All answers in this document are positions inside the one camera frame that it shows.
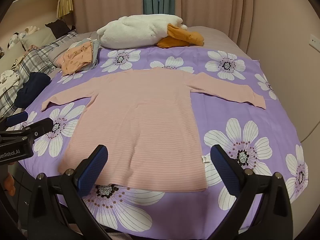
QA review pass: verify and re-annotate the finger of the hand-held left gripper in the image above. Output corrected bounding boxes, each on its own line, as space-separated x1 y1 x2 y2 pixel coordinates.
5 112 28 127
14 118 54 138

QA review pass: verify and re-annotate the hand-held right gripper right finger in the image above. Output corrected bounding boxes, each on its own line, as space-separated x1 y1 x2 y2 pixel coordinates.
210 144 300 240

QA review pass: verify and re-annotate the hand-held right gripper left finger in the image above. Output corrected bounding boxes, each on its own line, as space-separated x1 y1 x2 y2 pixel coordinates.
21 144 111 240

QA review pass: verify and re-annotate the pink striped sweater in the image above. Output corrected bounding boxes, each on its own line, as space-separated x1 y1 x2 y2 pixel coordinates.
41 67 267 193

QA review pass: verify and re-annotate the navy cloth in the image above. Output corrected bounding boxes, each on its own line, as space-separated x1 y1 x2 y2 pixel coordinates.
14 72 52 107

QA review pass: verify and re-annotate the orange object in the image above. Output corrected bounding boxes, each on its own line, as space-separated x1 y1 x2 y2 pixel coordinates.
3 172 16 193

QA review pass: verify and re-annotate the purple floral bed sheet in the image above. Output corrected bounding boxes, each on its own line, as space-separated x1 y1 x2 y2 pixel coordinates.
15 47 311 237

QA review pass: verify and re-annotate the plaid bedding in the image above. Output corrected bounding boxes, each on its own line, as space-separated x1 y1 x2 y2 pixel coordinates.
0 29 78 117

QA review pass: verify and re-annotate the black and white plush toy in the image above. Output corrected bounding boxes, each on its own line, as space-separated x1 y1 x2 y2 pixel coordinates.
7 32 20 50

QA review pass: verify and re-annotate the orange printed folded garment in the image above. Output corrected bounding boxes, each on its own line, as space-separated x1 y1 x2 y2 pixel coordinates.
57 42 95 76

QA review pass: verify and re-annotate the beige pillow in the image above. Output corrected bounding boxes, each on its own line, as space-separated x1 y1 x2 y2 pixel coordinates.
20 26 58 48

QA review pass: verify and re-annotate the pale plush toy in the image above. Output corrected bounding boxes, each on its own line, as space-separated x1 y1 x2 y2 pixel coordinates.
20 25 40 37

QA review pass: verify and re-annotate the grey folded garment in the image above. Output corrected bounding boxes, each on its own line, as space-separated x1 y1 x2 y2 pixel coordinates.
72 38 102 71

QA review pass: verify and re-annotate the black cloth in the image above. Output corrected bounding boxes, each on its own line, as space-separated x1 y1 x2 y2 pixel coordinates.
45 19 77 38

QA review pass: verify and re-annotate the yellow striped hanging cloth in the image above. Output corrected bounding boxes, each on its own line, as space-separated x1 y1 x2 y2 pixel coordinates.
57 0 75 18

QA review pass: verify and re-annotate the pink curtain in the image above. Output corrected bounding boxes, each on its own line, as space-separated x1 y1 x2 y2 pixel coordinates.
179 0 264 39
72 0 144 33

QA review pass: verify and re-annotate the white power strip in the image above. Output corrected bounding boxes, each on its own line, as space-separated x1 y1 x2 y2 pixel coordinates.
309 33 320 47

